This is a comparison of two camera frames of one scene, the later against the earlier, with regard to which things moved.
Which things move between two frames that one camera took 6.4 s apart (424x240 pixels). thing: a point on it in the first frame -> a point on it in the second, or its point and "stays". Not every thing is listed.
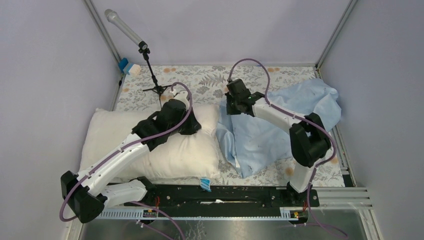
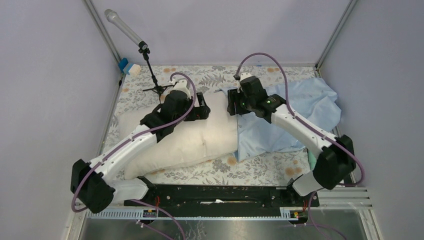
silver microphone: (113, 17) stays
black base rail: (222, 197) stays
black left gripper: (194, 125) -> (200, 112)
